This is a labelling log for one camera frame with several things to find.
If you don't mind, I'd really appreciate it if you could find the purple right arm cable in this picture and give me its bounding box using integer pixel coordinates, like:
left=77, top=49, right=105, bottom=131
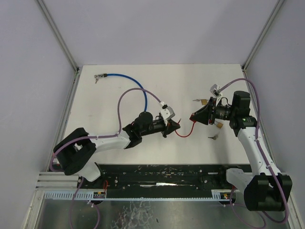
left=219, top=78, right=289, bottom=224

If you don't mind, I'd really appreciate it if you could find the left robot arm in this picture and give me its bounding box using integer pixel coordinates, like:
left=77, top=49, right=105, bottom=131
left=53, top=112, right=180, bottom=182

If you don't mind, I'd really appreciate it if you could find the small brass padlock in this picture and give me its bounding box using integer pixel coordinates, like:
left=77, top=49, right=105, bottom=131
left=201, top=99, right=208, bottom=105

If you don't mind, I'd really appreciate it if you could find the blue cable lock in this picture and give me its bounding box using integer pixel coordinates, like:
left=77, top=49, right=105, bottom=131
left=97, top=73, right=148, bottom=112

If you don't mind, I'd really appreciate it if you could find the long shackle brass padlock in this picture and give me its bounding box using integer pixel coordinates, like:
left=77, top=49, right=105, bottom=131
left=214, top=121, right=223, bottom=129

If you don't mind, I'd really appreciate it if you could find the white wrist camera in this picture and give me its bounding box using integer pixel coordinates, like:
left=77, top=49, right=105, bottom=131
left=160, top=104, right=175, bottom=121
left=210, top=84, right=222, bottom=98

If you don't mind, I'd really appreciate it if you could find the right aluminium frame post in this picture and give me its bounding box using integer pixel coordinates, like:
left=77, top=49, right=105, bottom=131
left=241, top=0, right=286, bottom=72

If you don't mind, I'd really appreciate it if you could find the red cable padlock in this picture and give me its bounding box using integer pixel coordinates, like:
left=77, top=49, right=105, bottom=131
left=175, top=120, right=196, bottom=138

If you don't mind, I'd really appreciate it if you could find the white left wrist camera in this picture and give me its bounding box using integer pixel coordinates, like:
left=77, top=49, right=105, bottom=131
left=160, top=104, right=175, bottom=121

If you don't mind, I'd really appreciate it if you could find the aluminium frame post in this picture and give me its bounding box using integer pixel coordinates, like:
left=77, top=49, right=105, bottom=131
left=35, top=0, right=79, bottom=72
left=241, top=0, right=286, bottom=72

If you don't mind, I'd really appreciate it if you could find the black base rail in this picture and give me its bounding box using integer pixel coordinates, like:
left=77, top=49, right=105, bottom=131
left=82, top=164, right=251, bottom=191

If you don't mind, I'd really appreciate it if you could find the left aluminium frame post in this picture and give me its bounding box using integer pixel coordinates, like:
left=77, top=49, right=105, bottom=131
left=35, top=0, right=79, bottom=72

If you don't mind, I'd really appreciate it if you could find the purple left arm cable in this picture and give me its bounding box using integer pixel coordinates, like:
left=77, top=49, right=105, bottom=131
left=50, top=88, right=165, bottom=172

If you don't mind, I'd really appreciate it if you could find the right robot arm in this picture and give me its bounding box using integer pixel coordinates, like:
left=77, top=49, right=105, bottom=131
left=190, top=91, right=292, bottom=211

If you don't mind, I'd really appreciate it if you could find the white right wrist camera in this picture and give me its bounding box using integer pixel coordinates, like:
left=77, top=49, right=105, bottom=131
left=210, top=84, right=222, bottom=98

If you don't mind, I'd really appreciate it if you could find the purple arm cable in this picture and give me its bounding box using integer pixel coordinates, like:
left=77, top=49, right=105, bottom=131
left=219, top=78, right=289, bottom=224
left=50, top=88, right=165, bottom=172

